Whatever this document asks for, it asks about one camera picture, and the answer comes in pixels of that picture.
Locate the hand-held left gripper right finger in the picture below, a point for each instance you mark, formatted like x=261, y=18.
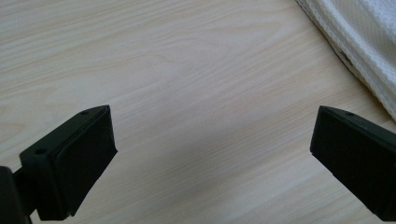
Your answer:
x=358, y=155

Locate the white cloth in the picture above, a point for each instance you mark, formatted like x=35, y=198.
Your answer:
x=361, y=37

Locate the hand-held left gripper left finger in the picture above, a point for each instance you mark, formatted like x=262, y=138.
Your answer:
x=77, y=161

